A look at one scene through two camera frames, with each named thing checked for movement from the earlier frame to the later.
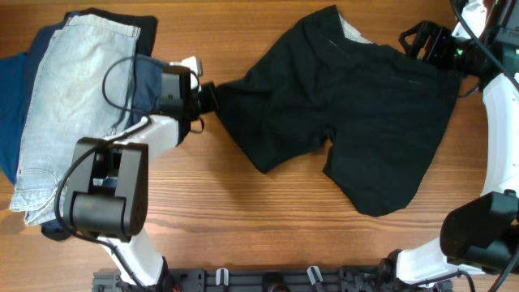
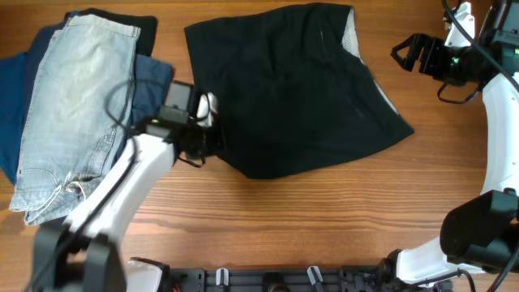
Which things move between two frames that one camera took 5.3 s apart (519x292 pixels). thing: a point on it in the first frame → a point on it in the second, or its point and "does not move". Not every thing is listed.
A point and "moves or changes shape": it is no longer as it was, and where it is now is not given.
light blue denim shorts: x=82 y=91 does not move
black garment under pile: x=144 y=42 does not move
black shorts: x=388 y=110 moves or changes shape
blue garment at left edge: x=18 y=79 does not move
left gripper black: x=208 y=92 → x=219 y=144
